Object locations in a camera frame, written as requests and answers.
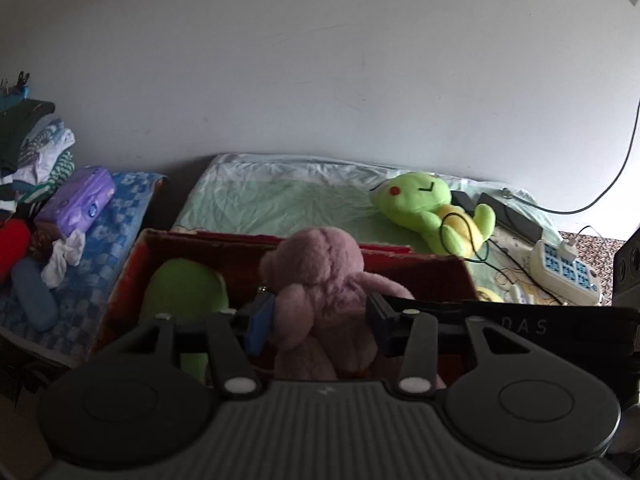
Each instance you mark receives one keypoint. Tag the green frog plush on bed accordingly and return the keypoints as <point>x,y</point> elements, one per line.
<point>415,195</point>

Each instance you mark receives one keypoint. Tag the black power adapter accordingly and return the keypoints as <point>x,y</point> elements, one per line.
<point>515,220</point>

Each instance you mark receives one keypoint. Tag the green bed sheet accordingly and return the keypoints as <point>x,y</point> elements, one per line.
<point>280,205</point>

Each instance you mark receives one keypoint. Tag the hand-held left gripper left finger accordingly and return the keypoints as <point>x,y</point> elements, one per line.
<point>260,327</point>

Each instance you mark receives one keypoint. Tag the crumpled white tissue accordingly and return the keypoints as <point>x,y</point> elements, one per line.
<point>62,260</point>

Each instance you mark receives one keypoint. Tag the white charger plug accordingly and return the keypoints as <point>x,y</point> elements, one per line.
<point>567,246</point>

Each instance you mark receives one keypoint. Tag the pile of folded clothes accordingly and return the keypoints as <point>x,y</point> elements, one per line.
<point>30,160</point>

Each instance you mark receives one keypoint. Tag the white power strip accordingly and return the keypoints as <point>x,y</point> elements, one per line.
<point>560,267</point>

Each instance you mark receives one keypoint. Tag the small yellow object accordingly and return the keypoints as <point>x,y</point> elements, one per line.
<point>487,294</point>

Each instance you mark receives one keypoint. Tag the blue checkered towel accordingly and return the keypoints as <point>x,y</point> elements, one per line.
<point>115,220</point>

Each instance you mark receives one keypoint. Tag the red pouch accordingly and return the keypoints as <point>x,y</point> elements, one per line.
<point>12,250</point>

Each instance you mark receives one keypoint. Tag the pink teddy bear plush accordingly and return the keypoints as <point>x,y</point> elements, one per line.
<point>320,270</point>

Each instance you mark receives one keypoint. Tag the plain green plush toy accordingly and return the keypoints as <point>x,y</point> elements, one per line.
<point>182,290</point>

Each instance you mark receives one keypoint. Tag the brown patterned mat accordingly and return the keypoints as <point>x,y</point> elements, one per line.
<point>600,247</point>

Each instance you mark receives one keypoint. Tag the blue glasses case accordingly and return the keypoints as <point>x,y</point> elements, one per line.
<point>32,295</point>

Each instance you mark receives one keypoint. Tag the teal clip hanger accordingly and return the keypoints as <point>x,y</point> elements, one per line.
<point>22,92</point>

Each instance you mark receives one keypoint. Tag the purple tissue pack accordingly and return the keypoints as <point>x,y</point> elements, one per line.
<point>75,200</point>

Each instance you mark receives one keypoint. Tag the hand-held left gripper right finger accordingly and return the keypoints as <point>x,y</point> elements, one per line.
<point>385,327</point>

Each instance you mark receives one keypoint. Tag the small brown object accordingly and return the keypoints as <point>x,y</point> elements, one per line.
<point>42,242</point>

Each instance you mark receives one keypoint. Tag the red cardboard box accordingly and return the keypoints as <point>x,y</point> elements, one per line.
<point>200,252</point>

